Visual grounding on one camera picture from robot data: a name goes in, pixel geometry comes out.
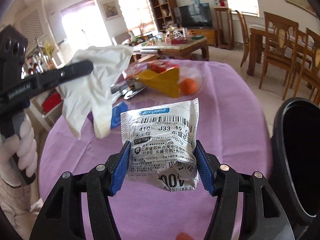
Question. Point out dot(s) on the wooden bookshelf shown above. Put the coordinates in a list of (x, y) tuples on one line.
[(163, 11)]

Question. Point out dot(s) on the white plastic bag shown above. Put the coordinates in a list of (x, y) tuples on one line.
[(92, 93)]

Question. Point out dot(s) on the wooden dining chair front right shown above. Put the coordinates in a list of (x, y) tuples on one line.
[(308, 69)]

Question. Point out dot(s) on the white courier mailer bag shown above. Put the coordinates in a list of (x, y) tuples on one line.
[(163, 140)]

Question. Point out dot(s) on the wooden dining table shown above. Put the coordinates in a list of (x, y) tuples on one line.
[(256, 47)]

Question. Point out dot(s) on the black trash bin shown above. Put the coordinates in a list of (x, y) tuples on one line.
[(295, 170)]

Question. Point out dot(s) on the red snack box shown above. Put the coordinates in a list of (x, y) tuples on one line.
[(160, 66)]

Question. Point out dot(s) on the black flat television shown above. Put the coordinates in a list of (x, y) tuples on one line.
[(194, 16)]

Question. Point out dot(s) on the yellow paper wrapper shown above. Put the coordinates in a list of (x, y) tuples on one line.
[(165, 82)]

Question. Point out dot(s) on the small framed flower painting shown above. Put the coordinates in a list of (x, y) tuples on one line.
[(110, 9)]

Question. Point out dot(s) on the wooden dining chair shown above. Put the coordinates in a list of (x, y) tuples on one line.
[(308, 69), (283, 58), (245, 36)]

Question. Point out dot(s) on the wooden tv cabinet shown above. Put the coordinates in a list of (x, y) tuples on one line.
[(209, 34)]

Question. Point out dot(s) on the blue tissue pack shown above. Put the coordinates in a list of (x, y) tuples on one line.
[(116, 114)]

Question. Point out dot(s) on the wooden dining chair far side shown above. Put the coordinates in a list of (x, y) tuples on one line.
[(245, 36)]

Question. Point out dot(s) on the orange fruit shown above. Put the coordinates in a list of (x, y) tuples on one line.
[(188, 86)]

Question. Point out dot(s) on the tall wooden plant stand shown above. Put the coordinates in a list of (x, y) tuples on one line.
[(224, 23)]

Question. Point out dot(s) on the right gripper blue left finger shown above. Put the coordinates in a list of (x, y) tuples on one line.
[(61, 214)]

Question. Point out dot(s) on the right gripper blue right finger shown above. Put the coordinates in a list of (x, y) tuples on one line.
[(263, 216)]

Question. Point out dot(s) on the wooden coffee table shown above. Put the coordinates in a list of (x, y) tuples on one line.
[(192, 50)]

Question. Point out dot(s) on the wooden dining chair front left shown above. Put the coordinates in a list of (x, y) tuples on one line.
[(283, 58)]

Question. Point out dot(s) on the white gloved left hand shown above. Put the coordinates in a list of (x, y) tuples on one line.
[(24, 145)]

